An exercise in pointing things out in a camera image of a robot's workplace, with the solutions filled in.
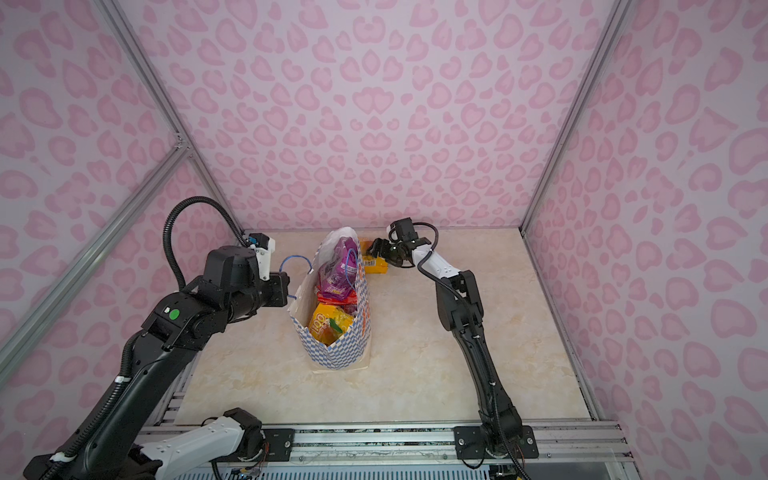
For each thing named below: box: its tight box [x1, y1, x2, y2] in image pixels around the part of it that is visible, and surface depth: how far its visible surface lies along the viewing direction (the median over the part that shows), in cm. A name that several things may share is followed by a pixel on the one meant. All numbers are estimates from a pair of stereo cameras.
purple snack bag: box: [318, 236, 358, 299], surface depth 83 cm
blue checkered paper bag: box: [288, 227, 371, 371], surface depth 82 cm
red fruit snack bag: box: [316, 289, 358, 306], surface depth 85 cm
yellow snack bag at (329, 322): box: [309, 303, 354, 346], surface depth 82 cm
